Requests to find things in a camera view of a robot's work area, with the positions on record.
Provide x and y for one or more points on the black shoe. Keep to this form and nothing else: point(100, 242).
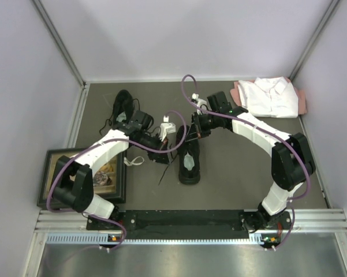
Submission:
point(123, 109)
point(189, 163)

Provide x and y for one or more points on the white slotted cable duct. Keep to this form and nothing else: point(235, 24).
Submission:
point(109, 239)

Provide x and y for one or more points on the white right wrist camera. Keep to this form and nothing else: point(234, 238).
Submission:
point(201, 104)

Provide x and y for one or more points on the white folded shirt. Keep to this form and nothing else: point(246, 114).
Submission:
point(267, 98)

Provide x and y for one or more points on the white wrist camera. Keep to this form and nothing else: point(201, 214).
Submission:
point(201, 104)
point(166, 128)

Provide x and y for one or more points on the black base plate strip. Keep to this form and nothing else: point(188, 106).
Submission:
point(197, 224)

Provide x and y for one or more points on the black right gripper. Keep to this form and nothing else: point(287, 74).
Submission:
point(196, 130)

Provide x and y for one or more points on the black framed compartment box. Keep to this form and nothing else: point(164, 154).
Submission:
point(109, 181)

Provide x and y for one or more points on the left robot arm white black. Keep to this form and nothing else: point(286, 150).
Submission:
point(73, 180)

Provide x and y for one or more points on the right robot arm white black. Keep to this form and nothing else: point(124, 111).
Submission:
point(291, 159)

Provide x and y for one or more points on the white ribbon loop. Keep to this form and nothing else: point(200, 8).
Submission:
point(137, 161)

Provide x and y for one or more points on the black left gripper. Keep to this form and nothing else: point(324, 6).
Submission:
point(161, 158)

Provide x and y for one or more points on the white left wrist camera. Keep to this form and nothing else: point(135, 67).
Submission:
point(166, 128)

